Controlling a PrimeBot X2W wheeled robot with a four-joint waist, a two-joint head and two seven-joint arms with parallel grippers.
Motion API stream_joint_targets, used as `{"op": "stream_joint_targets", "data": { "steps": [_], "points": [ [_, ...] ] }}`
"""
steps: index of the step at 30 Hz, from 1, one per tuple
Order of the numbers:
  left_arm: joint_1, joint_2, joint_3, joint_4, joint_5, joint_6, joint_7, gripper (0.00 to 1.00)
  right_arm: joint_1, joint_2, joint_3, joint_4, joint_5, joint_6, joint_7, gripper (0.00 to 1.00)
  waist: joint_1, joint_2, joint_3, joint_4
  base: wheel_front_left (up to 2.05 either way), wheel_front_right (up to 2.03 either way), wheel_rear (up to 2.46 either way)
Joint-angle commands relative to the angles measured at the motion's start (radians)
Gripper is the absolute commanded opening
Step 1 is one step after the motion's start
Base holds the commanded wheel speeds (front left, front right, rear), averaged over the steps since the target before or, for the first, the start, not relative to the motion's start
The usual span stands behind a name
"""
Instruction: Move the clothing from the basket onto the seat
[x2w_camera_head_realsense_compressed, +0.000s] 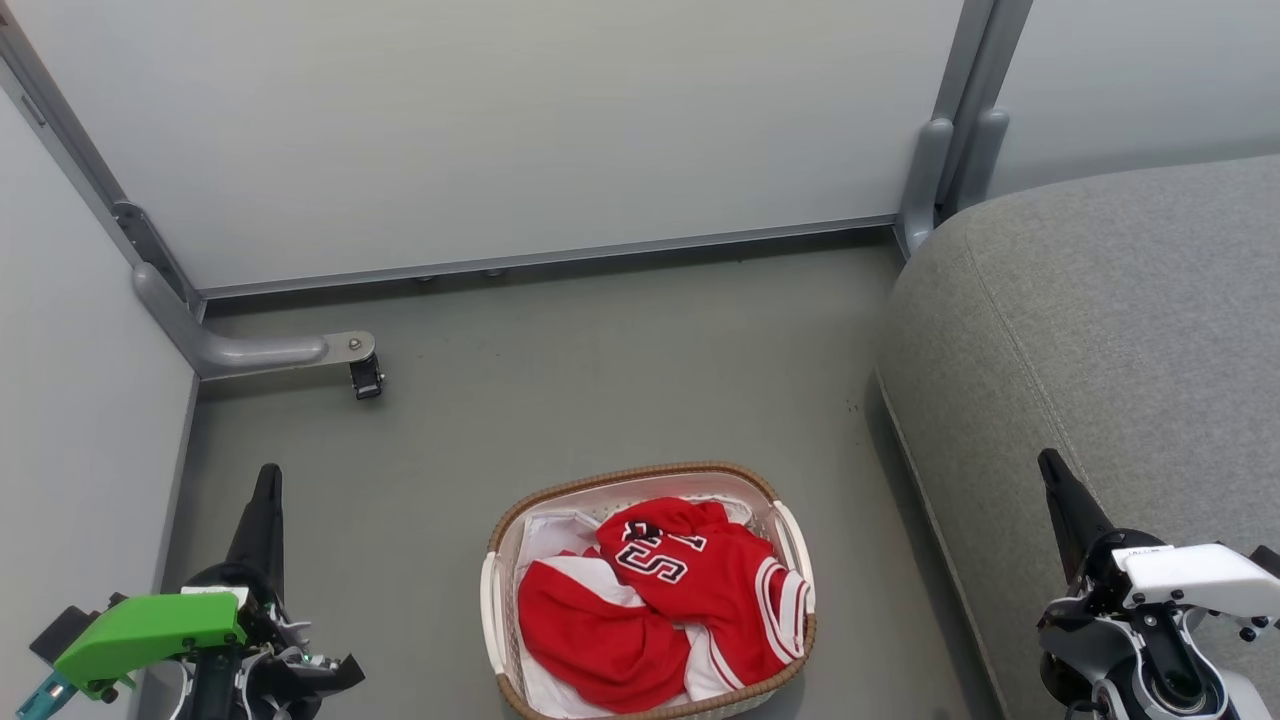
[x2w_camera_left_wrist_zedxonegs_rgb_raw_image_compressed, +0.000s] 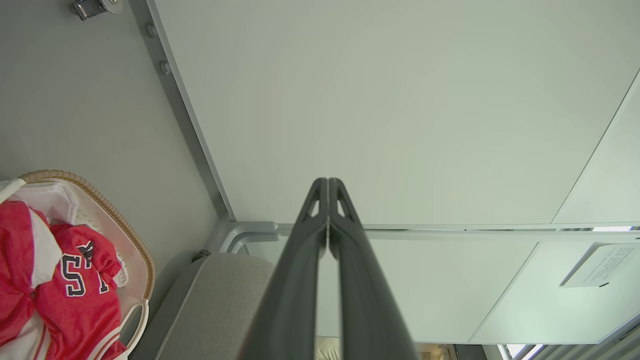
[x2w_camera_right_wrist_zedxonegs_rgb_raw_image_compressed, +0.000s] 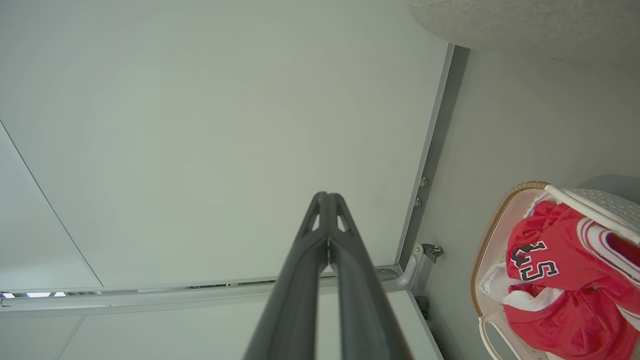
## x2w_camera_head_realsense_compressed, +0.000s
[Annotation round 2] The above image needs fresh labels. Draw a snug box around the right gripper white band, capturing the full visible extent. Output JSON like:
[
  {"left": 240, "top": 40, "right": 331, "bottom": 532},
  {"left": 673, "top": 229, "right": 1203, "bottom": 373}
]
[{"left": 1037, "top": 448, "right": 1280, "bottom": 643}]

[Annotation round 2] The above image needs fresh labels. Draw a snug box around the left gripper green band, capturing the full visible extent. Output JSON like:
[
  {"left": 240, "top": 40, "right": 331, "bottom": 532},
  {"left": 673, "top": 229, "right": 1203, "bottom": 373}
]
[{"left": 28, "top": 463, "right": 366, "bottom": 720}]

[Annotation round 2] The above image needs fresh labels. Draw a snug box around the plain red garment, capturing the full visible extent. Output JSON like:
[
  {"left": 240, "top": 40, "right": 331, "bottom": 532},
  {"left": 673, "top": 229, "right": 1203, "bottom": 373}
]
[{"left": 517, "top": 555, "right": 693, "bottom": 714}]

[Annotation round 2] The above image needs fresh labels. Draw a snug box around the red numbered basketball jersey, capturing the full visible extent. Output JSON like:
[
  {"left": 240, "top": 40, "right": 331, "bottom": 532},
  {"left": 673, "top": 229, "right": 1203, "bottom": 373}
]
[{"left": 597, "top": 497, "right": 812, "bottom": 701}]

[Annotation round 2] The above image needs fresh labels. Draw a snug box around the grey fabric sofa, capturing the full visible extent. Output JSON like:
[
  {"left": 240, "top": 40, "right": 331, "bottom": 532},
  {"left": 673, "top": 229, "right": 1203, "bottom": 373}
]
[{"left": 875, "top": 155, "right": 1280, "bottom": 720}]

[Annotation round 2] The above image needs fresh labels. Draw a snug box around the grey partition foot with caster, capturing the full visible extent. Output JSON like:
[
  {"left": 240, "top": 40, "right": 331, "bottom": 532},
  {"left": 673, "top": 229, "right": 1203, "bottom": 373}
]
[{"left": 132, "top": 262, "right": 377, "bottom": 382}]

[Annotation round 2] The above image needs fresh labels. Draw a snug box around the white woven laundry basket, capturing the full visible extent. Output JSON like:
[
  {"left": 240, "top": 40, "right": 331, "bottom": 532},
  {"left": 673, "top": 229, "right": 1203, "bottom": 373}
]
[{"left": 480, "top": 461, "right": 818, "bottom": 720}]

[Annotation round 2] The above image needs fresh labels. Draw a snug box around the white basket liner cloth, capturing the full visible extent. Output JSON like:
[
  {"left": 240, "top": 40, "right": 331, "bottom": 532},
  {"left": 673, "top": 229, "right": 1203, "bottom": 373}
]
[{"left": 514, "top": 495, "right": 763, "bottom": 720}]

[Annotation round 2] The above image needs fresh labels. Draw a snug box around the teal left cable connector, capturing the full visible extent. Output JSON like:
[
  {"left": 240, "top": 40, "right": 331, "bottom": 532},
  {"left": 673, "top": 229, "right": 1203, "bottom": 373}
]
[{"left": 14, "top": 672, "right": 77, "bottom": 720}]

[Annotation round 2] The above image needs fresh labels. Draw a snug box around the grey partition post bracket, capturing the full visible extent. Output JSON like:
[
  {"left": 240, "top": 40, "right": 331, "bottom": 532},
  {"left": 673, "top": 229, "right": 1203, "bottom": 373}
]
[{"left": 895, "top": 108, "right": 1011, "bottom": 259}]

